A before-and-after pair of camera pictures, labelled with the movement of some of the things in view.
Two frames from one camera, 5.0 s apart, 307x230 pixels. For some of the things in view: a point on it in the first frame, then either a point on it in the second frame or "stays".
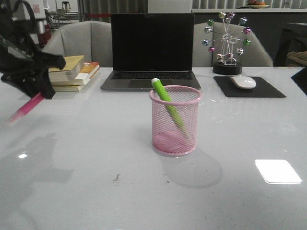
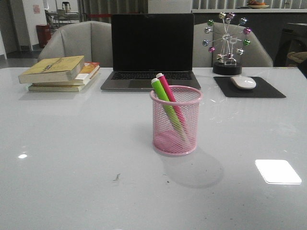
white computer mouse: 243,82 stays
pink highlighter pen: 27,108 -> 172,100
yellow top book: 72,68 stays
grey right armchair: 227,42 stays
